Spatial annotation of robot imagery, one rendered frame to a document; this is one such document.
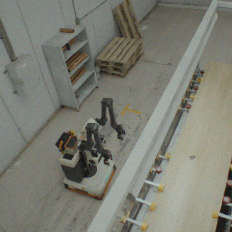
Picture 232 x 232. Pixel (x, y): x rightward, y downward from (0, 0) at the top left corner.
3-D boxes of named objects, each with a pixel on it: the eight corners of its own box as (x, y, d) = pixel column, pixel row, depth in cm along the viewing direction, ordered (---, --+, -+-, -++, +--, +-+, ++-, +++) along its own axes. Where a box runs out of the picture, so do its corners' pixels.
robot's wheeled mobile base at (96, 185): (64, 189, 397) (60, 180, 380) (82, 159, 438) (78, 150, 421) (102, 201, 374) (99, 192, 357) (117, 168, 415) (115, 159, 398)
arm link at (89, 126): (87, 119, 273) (83, 125, 267) (99, 122, 270) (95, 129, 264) (88, 143, 306) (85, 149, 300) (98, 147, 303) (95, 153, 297)
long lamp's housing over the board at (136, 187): (115, 194, 130) (113, 187, 125) (206, 17, 278) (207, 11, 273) (135, 202, 125) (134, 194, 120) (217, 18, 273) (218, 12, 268)
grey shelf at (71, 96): (61, 107, 556) (41, 44, 451) (83, 84, 611) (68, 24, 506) (78, 111, 538) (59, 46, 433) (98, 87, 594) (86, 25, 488)
